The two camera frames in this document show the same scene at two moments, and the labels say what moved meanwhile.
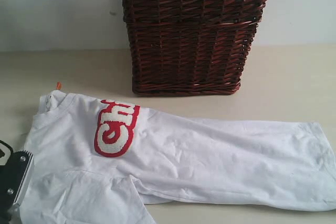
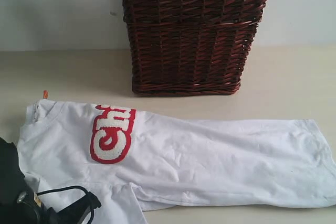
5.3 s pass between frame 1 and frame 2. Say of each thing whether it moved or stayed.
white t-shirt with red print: moved
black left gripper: moved
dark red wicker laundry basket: stayed
